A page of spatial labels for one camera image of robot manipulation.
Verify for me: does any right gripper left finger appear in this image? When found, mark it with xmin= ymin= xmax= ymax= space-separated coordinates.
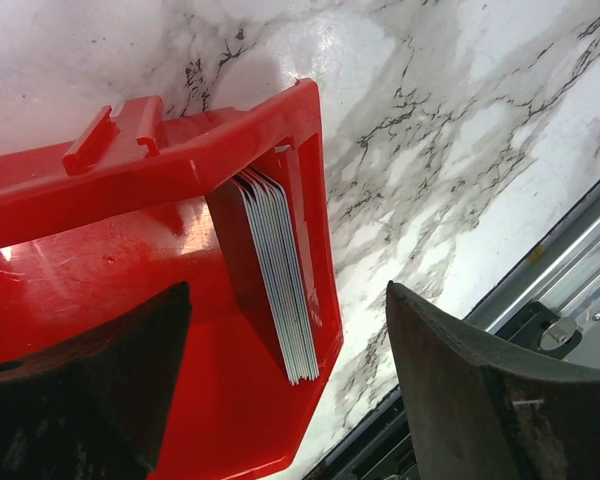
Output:
xmin=0 ymin=282 xmax=192 ymax=479

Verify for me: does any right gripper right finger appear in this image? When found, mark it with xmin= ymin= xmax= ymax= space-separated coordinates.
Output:
xmin=386 ymin=282 xmax=600 ymax=479

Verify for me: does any stack of credit cards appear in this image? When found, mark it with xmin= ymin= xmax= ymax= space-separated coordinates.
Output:
xmin=206 ymin=167 xmax=319 ymax=385

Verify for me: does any red plastic bin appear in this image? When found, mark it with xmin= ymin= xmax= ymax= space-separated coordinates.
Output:
xmin=0 ymin=79 xmax=343 ymax=479

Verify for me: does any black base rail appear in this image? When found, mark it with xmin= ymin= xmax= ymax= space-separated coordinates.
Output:
xmin=305 ymin=387 xmax=420 ymax=480

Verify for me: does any aluminium frame rail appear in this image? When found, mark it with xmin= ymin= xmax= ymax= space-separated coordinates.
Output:
xmin=465 ymin=180 xmax=600 ymax=369

